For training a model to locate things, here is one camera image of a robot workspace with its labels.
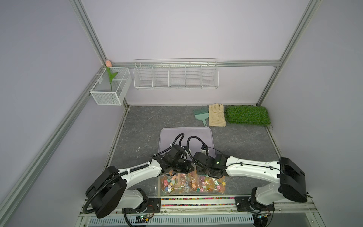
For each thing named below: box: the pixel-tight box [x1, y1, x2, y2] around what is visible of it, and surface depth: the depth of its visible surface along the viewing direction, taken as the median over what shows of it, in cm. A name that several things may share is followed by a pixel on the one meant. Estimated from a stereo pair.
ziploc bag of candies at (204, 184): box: [191, 173, 227, 195], surface depth 80 cm
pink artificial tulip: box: [105, 59, 119, 92], surface depth 92 cm
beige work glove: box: [208, 103, 227, 127], surface depth 116 cm
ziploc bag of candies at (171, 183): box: [158, 169, 197, 196], surface depth 80 cm
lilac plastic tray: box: [158, 126, 216, 159], surface depth 103 cm
